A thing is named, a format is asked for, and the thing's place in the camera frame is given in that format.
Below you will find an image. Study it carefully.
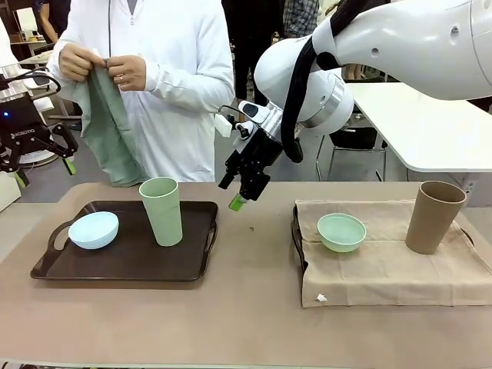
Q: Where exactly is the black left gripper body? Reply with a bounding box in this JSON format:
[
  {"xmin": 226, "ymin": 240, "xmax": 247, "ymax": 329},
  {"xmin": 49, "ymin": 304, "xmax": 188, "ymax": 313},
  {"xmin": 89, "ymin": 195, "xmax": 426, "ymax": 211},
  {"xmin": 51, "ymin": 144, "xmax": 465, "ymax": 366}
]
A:
[{"xmin": 0, "ymin": 98, "xmax": 52, "ymax": 155}]

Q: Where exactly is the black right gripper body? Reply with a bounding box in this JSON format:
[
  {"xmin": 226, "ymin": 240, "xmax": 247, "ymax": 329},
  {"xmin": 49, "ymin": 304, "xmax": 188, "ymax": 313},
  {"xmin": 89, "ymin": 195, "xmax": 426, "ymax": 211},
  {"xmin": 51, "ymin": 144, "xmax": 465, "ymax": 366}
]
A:
[{"xmin": 224, "ymin": 125, "xmax": 286, "ymax": 182}]

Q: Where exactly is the green cloth mat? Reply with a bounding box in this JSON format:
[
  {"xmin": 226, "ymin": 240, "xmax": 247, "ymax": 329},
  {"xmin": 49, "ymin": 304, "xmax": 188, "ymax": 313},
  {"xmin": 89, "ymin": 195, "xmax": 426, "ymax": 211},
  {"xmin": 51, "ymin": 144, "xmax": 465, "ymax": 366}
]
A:
[{"xmin": 57, "ymin": 57, "xmax": 151, "ymax": 188}]

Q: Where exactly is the light green bowl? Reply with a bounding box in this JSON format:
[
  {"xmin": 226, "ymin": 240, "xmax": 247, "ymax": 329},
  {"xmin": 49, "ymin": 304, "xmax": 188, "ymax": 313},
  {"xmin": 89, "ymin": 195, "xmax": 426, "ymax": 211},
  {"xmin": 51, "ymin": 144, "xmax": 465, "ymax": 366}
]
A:
[{"xmin": 317, "ymin": 214, "xmax": 367, "ymax": 254}]

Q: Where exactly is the tan cloth mat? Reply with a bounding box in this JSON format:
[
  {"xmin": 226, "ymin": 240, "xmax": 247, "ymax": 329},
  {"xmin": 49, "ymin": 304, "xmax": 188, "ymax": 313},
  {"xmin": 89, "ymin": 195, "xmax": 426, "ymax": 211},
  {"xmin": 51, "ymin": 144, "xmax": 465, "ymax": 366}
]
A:
[{"xmin": 294, "ymin": 198, "xmax": 492, "ymax": 309}]

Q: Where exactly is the brown cup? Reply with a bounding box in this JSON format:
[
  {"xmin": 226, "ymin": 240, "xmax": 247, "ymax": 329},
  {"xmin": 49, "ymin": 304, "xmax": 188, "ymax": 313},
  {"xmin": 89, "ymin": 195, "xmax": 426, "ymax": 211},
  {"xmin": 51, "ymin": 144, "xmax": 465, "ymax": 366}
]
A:
[{"xmin": 404, "ymin": 180, "xmax": 467, "ymax": 256}]

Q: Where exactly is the person's left forearm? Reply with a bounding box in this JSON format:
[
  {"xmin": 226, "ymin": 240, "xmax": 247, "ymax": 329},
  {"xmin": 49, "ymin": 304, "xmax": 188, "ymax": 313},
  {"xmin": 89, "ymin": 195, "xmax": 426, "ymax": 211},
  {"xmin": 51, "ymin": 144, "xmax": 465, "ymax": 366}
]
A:
[{"xmin": 144, "ymin": 60, "xmax": 236, "ymax": 113}]

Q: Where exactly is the black plastic tray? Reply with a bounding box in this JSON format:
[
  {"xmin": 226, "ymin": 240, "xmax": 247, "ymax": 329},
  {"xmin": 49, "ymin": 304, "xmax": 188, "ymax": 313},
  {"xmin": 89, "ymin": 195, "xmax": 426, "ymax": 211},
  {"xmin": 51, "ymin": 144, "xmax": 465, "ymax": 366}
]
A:
[{"xmin": 291, "ymin": 203, "xmax": 476, "ymax": 274}]

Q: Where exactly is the brown plastic tray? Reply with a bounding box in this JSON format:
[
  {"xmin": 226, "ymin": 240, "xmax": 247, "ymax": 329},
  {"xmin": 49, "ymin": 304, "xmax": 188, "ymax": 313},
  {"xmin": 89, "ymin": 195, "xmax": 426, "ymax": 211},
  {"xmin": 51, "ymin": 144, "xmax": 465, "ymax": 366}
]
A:
[{"xmin": 29, "ymin": 200, "xmax": 220, "ymax": 283}]

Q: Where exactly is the person's right hand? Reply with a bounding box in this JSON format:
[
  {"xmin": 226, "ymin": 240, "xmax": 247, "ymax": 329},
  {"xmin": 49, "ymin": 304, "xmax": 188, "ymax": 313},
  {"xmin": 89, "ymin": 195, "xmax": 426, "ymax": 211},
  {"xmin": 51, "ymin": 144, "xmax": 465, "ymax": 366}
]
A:
[{"xmin": 58, "ymin": 41, "xmax": 107, "ymax": 82}]

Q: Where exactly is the person's left hand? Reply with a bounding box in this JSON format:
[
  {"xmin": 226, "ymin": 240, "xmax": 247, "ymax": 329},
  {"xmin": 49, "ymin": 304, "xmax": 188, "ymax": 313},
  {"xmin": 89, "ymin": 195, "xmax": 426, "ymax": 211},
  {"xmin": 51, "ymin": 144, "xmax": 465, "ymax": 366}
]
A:
[{"xmin": 105, "ymin": 55, "xmax": 149, "ymax": 92}]

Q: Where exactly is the white box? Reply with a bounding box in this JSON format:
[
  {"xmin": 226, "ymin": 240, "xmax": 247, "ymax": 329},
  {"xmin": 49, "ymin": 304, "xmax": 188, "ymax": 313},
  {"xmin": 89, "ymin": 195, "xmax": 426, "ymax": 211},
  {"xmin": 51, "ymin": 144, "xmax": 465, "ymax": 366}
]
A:
[{"xmin": 0, "ymin": 171, "xmax": 22, "ymax": 213}]

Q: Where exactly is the background work table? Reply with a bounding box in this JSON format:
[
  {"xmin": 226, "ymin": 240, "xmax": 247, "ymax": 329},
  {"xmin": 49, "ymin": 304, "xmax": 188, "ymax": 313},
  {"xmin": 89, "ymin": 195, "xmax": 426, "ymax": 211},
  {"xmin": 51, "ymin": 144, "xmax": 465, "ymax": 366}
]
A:
[{"xmin": 17, "ymin": 48, "xmax": 58, "ymax": 70}]

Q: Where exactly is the light green cup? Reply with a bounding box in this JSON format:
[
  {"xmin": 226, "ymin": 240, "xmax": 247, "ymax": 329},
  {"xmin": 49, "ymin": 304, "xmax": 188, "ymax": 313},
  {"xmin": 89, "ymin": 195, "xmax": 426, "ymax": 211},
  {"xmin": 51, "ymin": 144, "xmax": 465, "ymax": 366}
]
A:
[{"xmin": 138, "ymin": 176, "xmax": 184, "ymax": 248}]

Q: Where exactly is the person torso in white coat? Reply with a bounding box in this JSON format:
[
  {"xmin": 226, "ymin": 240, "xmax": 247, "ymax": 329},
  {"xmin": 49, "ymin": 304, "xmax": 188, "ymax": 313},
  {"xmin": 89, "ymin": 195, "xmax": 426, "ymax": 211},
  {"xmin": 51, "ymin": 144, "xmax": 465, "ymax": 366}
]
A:
[{"xmin": 48, "ymin": 0, "xmax": 236, "ymax": 184}]

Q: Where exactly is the light blue bowl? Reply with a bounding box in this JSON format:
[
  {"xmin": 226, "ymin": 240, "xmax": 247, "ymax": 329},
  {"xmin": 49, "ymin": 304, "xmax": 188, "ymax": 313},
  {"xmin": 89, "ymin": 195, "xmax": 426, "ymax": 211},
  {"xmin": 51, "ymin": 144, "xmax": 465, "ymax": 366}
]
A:
[{"xmin": 68, "ymin": 211, "xmax": 120, "ymax": 251}]

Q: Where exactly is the wooden shelf with boxes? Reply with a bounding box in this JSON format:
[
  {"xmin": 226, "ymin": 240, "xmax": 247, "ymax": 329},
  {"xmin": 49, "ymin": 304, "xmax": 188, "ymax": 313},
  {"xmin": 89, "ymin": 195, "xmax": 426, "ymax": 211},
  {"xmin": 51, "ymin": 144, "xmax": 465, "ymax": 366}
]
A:
[{"xmin": 9, "ymin": 7, "xmax": 49, "ymax": 44}]

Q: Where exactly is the black chair under table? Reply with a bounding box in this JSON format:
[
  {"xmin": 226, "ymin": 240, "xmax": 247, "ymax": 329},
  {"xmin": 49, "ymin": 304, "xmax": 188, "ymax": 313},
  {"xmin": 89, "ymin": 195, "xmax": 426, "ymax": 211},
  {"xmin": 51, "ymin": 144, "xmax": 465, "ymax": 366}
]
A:
[{"xmin": 316, "ymin": 123, "xmax": 390, "ymax": 182}]

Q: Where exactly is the dark hanging garment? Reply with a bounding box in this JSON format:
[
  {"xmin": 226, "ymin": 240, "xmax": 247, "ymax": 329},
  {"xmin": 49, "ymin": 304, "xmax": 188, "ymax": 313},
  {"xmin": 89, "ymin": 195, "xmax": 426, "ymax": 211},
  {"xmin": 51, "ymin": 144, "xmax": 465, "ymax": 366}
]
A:
[{"xmin": 221, "ymin": 0, "xmax": 286, "ymax": 107}]

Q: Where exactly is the bystander in dark t-shirt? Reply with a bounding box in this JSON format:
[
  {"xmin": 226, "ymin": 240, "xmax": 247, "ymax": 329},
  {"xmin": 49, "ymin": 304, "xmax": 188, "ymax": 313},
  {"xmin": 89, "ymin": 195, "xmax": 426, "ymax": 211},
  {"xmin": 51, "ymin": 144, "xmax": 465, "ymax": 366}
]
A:
[{"xmin": 32, "ymin": 0, "xmax": 72, "ymax": 44}]

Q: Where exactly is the bystander in plaid shirt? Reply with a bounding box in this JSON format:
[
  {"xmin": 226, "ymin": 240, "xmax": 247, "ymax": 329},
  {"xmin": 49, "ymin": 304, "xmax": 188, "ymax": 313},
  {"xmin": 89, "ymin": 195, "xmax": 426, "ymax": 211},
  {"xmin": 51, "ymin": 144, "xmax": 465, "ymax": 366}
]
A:
[{"xmin": 282, "ymin": 0, "xmax": 322, "ymax": 40}]

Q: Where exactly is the white background table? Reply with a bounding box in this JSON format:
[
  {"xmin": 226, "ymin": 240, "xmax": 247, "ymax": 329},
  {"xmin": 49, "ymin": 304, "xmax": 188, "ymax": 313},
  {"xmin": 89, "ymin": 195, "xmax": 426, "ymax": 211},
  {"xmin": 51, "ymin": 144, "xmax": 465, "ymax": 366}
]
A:
[{"xmin": 337, "ymin": 82, "xmax": 492, "ymax": 209}]

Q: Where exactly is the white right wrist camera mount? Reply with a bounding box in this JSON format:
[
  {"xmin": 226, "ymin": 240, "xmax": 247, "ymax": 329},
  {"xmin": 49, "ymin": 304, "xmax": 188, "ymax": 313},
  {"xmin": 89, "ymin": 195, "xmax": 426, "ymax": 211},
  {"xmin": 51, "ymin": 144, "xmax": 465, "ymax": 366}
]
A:
[{"xmin": 214, "ymin": 99, "xmax": 271, "ymax": 153}]

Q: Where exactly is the black right arm cable sleeve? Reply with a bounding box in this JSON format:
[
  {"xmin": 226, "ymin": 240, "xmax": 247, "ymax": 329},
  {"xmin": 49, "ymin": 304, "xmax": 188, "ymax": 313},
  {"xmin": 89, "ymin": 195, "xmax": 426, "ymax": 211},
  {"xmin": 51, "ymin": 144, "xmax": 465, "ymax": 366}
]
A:
[{"xmin": 279, "ymin": 0, "xmax": 387, "ymax": 165}]

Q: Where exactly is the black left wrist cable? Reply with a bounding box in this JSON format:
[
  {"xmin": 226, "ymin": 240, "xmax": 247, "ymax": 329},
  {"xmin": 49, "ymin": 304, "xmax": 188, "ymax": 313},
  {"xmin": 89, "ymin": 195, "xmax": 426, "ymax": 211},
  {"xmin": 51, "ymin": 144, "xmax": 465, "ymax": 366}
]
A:
[{"xmin": 0, "ymin": 67, "xmax": 62, "ymax": 98}]

